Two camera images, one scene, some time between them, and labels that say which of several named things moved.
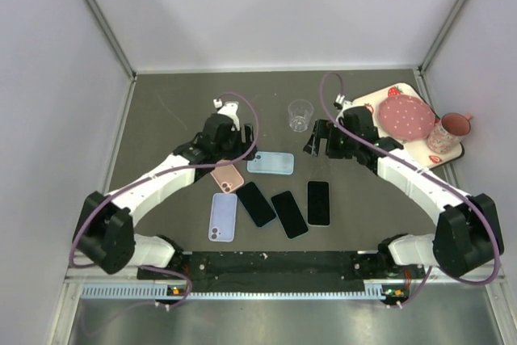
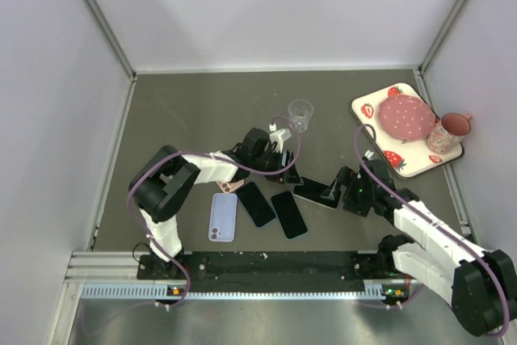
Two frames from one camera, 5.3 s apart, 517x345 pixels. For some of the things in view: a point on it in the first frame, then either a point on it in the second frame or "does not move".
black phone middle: x=289 y=214 does not move
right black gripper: x=323 y=129 -> x=349 y=178
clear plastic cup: x=300 y=112 does not move
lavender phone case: x=223 y=217 does not move
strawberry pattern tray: x=418 y=149 does not move
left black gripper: x=242 y=148 -> x=290 y=176
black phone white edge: x=318 y=203 -> x=312 y=191
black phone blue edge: x=256 y=204 does not move
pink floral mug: x=448 y=133 does not move
